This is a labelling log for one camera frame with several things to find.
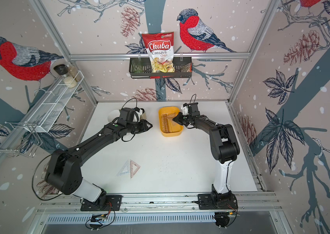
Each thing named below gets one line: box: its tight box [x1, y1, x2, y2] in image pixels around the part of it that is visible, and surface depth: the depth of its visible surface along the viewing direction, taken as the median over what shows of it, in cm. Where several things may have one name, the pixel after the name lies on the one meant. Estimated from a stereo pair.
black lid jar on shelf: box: [53, 63, 69, 76], surface depth 81 cm
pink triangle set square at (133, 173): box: [129, 158, 142, 180], surface depth 87 cm
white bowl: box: [107, 109, 121, 123], surface depth 94 cm
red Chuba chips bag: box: [141, 31, 176, 74], surface depth 84 cm
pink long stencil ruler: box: [161, 112, 170, 134], surface depth 109 cm
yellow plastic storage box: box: [158, 106, 185, 137], surface depth 106 cm
